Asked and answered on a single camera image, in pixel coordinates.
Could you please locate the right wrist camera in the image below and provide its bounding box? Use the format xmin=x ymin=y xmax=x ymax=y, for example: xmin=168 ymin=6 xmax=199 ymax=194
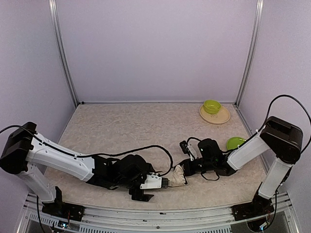
xmin=179 ymin=141 xmax=198 ymax=161

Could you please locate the green flat plate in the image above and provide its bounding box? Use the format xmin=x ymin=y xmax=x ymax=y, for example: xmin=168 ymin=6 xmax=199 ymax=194
xmin=226 ymin=136 xmax=246 ymax=150

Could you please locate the green plastic bowl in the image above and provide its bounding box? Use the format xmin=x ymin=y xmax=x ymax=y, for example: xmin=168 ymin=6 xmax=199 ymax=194
xmin=203 ymin=100 xmax=222 ymax=114

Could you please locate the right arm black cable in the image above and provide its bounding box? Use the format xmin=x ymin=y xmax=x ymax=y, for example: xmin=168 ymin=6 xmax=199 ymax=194
xmin=264 ymin=94 xmax=311 ymax=156

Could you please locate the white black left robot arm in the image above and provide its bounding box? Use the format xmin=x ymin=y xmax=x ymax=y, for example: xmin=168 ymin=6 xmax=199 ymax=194
xmin=0 ymin=122 xmax=162 ymax=203

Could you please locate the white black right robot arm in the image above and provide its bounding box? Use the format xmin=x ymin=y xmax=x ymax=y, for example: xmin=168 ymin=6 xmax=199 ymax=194
xmin=180 ymin=116 xmax=303 ymax=201

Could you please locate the beige folding umbrella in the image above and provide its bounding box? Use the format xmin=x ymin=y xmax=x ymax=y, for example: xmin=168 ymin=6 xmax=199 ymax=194
xmin=167 ymin=165 xmax=188 ymax=187

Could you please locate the left corner aluminium post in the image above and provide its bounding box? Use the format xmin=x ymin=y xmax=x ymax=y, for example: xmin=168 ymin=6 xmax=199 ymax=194
xmin=49 ymin=0 xmax=79 ymax=108

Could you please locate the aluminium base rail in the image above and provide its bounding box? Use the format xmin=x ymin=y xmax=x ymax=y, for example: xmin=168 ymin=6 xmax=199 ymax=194
xmin=17 ymin=191 xmax=299 ymax=233

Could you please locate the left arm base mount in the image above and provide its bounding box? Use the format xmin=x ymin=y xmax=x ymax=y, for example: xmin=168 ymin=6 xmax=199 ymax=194
xmin=42 ymin=202 xmax=85 ymax=222

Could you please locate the corner aluminium post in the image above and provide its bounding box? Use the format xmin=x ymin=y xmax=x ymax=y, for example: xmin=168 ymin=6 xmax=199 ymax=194
xmin=49 ymin=0 xmax=79 ymax=108
xmin=235 ymin=0 xmax=264 ymax=107

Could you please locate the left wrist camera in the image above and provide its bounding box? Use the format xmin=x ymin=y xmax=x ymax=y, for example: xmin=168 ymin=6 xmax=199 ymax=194
xmin=140 ymin=174 xmax=170 ymax=190

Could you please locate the beige round plate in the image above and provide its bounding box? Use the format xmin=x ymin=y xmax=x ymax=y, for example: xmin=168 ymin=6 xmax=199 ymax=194
xmin=199 ymin=105 xmax=231 ymax=125

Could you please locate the right corner aluminium post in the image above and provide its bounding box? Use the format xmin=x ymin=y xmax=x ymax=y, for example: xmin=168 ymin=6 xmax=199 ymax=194
xmin=235 ymin=0 xmax=264 ymax=107

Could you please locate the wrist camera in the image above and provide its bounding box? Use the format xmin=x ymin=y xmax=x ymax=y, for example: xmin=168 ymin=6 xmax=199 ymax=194
xmin=179 ymin=141 xmax=198 ymax=161
xmin=140 ymin=174 xmax=170 ymax=190

